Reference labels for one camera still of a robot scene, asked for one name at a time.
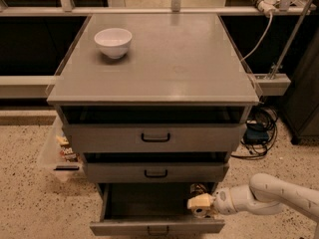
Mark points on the grey drawer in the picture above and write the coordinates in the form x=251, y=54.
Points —
x=150, y=209
x=162, y=172
x=98, y=138

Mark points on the grey bottom drawer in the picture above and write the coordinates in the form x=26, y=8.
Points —
x=150, y=209

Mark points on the clear plastic snack bin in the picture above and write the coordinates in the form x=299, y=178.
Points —
x=57, y=157

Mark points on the orange soda can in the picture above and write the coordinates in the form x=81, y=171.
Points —
x=201, y=201

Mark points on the white power strip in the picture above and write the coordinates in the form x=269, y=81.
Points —
x=267, y=7

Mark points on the metal clamp rod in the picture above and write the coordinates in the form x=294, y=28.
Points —
x=275, y=68

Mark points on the dark side cabinet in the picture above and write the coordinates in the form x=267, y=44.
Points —
x=300, y=105

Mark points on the blue electronics box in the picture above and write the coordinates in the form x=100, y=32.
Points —
x=256, y=133

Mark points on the grey middle drawer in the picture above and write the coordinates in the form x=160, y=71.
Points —
x=162, y=172

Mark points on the grey drawer cabinet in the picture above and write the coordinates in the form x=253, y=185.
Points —
x=180, y=69

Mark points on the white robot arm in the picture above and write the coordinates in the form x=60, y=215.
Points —
x=264, y=194

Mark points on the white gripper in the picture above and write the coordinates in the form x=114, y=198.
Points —
x=222, y=200

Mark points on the white ceramic bowl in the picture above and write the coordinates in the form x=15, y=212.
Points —
x=114, y=42

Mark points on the grey top drawer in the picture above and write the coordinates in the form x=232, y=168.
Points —
x=98, y=138

